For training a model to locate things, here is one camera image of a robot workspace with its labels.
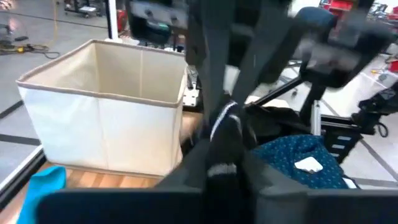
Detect black right frame strut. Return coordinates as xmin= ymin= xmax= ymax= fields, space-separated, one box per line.
xmin=245 ymin=74 xmax=365 ymax=166

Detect white post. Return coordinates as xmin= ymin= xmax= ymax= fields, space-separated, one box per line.
xmin=106 ymin=0 xmax=120 ymax=40

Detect black equipment with cable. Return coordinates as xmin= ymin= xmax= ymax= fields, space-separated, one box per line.
xmin=351 ymin=88 xmax=398 ymax=138

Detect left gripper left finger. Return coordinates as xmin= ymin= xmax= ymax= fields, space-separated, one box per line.
xmin=154 ymin=139 xmax=213 ymax=193

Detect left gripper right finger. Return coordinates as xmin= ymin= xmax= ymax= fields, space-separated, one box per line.
xmin=241 ymin=151 xmax=309 ymax=194

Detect beige fabric bin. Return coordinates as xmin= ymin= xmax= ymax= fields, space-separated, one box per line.
xmin=16 ymin=39 xmax=188 ymax=177

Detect black garment with white stripes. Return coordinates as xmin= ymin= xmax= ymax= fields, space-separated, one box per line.
xmin=194 ymin=98 xmax=312 ymax=224

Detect tangled floor cables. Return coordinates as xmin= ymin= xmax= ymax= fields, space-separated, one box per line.
xmin=0 ymin=35 xmax=62 ymax=60

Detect navy dotted garment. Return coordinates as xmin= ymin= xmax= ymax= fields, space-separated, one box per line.
xmin=250 ymin=134 xmax=351 ymax=190

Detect black background equipment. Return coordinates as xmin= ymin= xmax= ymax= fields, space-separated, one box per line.
xmin=125 ymin=0 xmax=188 ymax=48

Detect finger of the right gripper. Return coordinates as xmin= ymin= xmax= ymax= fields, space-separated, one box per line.
xmin=231 ymin=17 xmax=295 ymax=101
xmin=185 ymin=17 xmax=233 ymax=129

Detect red storage bin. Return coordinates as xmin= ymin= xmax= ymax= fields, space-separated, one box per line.
xmin=319 ymin=0 xmax=354 ymax=17

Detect black rolling cart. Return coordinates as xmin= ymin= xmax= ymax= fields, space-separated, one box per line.
xmin=63 ymin=0 xmax=105 ymax=18

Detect silver metal bracket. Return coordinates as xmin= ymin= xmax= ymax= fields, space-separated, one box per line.
xmin=182 ymin=66 xmax=200 ymax=108

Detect teal cloth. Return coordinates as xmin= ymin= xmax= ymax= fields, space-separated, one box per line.
xmin=16 ymin=165 xmax=67 ymax=224

